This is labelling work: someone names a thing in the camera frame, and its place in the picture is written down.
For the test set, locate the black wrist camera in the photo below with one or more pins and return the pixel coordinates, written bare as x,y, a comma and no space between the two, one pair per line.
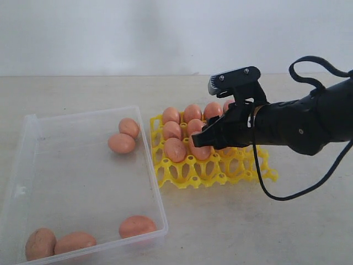
242,83

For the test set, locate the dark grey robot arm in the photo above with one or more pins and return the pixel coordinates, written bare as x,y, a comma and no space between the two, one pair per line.
304,125

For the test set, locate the brown egg second row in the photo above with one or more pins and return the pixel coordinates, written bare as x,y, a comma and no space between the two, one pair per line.
194,125

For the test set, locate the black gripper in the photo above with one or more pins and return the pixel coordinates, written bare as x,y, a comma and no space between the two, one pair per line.
240,126

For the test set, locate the yellow plastic egg tray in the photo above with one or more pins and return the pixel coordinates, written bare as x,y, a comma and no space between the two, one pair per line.
229,165

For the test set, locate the brown egg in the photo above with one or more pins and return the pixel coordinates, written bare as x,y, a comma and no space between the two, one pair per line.
200,153
226,104
136,225
213,109
175,150
121,143
129,126
74,241
191,112
172,129
171,114
40,244

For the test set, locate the clear plastic box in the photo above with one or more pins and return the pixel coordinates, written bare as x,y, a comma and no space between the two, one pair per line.
66,178

